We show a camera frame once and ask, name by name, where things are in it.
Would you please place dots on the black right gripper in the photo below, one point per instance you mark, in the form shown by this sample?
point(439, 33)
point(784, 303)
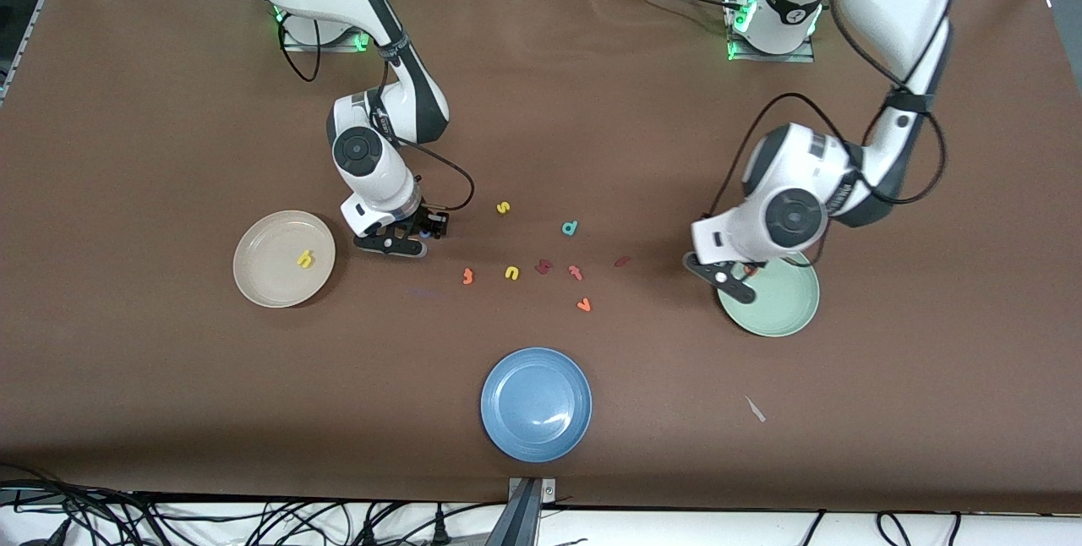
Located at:
point(427, 221)

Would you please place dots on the yellow foam letter h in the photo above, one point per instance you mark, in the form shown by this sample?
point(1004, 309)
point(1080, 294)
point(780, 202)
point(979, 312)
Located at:
point(305, 259)

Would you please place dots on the dark red foam letter k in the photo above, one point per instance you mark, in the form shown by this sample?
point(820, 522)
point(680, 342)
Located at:
point(543, 266)

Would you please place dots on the beige brown plate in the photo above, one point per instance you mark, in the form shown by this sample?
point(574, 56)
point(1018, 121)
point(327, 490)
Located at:
point(270, 267)

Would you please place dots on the blue plate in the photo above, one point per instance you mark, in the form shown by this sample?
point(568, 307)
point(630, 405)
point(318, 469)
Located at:
point(536, 404)

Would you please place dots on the brown table mat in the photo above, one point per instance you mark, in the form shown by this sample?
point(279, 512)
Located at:
point(592, 106)

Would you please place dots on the light green plate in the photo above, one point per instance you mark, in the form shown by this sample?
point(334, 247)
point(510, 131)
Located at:
point(786, 305)

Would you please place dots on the white paper scrap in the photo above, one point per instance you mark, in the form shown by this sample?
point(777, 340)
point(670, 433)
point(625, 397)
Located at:
point(755, 409)

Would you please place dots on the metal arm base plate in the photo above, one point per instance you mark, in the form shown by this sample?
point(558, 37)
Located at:
point(321, 47)
point(761, 58)

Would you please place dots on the aluminium camera mount profile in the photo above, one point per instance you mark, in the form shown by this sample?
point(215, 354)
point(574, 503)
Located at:
point(524, 521)

